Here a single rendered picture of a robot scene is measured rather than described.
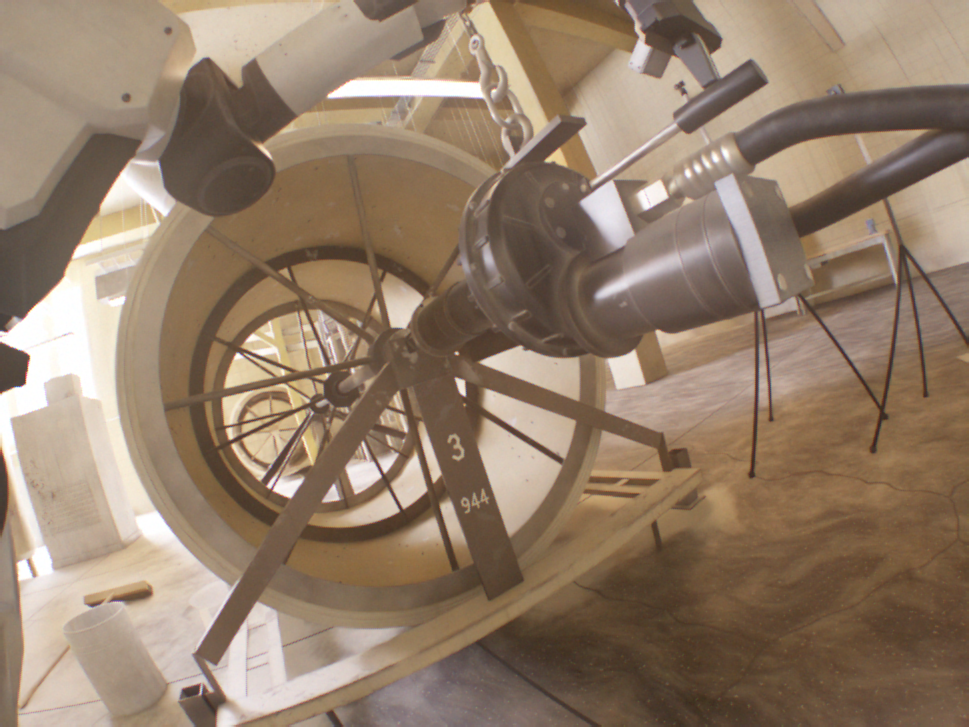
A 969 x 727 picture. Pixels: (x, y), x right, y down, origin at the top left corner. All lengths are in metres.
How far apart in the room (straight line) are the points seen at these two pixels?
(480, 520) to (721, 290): 0.92
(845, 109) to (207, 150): 0.57
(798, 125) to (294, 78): 0.48
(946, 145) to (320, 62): 0.59
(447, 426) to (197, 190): 0.86
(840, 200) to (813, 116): 0.11
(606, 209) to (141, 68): 0.49
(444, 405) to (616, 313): 0.70
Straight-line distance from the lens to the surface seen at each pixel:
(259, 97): 0.50
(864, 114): 0.43
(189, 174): 0.47
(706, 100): 0.49
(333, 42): 0.49
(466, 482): 1.17
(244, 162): 0.47
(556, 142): 0.65
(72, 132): 0.37
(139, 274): 1.40
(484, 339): 1.02
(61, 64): 0.38
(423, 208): 2.03
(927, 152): 0.48
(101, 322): 12.71
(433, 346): 0.99
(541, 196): 0.60
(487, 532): 1.21
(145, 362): 1.32
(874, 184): 0.50
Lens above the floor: 0.79
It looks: 1 degrees up
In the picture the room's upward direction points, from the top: 18 degrees counter-clockwise
